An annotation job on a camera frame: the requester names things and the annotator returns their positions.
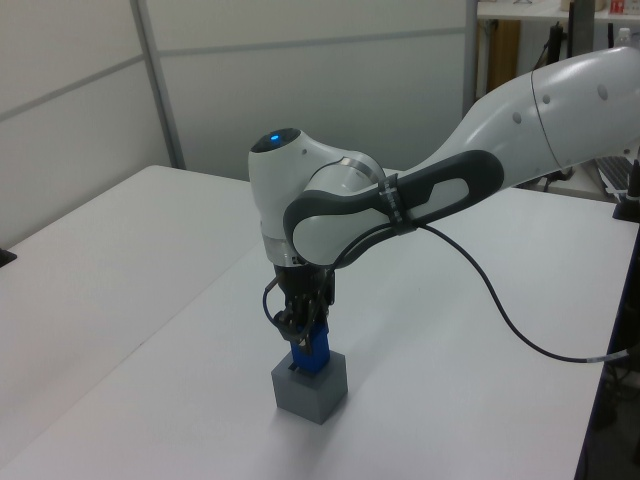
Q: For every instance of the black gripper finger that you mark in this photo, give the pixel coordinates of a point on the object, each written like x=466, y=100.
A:
x=297, y=322
x=321, y=312

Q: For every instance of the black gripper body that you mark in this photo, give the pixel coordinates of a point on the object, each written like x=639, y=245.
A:
x=302, y=282

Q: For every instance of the blue block with peg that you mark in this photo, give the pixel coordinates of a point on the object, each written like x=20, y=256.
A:
x=317, y=350

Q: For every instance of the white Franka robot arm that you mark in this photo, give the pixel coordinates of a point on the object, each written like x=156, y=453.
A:
x=325, y=235

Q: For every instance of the grey hollow cuboid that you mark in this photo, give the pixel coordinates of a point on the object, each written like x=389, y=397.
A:
x=310, y=397

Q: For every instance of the wooden desk panel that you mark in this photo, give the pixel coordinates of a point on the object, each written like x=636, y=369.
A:
x=502, y=55

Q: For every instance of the black computer keyboard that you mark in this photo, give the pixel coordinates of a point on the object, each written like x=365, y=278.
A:
x=614, y=172

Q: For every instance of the white background desk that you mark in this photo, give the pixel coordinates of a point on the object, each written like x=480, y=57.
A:
x=520, y=11

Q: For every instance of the dark computer monitor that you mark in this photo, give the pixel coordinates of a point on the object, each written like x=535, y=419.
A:
x=580, y=27

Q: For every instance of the grey partition post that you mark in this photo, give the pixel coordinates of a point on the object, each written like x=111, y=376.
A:
x=471, y=50

